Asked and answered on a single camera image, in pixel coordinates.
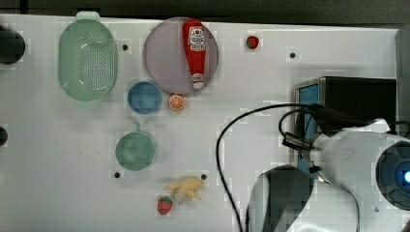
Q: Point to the black round object upper left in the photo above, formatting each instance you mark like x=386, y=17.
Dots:
x=12, y=46

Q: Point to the black round object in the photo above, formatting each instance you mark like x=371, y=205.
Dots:
x=3, y=136
x=12, y=46

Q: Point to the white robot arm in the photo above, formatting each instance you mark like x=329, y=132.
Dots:
x=361, y=185

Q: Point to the grey round plate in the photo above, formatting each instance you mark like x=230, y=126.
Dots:
x=165, y=60

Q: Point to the red strawberry toy front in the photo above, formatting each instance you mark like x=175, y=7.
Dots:
x=164, y=205

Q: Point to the red ketchup bottle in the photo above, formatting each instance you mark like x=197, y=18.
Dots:
x=194, y=43

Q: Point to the yellow banana toy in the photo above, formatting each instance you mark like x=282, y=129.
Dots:
x=186, y=189

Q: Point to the black toaster oven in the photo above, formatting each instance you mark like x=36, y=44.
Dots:
x=362, y=98

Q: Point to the green colander basket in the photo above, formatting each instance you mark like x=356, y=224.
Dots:
x=87, y=59

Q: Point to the green cup with handle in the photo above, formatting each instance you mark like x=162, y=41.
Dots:
x=135, y=150

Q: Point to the black round object lower left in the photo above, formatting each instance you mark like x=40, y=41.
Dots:
x=3, y=136

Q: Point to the orange slice toy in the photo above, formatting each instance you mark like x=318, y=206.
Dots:
x=176, y=102

